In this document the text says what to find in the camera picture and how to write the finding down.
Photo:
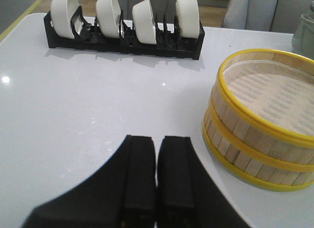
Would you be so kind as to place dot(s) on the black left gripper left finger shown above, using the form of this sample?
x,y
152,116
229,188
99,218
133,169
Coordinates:
x,y
121,194

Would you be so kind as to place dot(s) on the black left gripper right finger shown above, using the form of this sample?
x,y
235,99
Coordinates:
x,y
187,197

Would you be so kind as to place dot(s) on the bamboo steamer drawer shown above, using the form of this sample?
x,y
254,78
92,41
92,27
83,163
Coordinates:
x,y
227,106
257,158

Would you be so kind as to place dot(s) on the black bowl rack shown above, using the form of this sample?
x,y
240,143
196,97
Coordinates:
x,y
90,38

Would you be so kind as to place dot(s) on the white bowl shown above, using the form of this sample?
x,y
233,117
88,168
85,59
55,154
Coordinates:
x,y
61,14
144,23
188,17
108,14

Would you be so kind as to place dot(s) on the white bowl far right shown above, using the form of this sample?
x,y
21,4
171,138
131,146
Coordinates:
x,y
188,17

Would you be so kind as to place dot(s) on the grey electric cooking pot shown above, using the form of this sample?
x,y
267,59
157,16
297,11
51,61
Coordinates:
x,y
303,39

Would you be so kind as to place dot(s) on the white bowl far left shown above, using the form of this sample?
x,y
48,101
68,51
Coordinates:
x,y
61,14

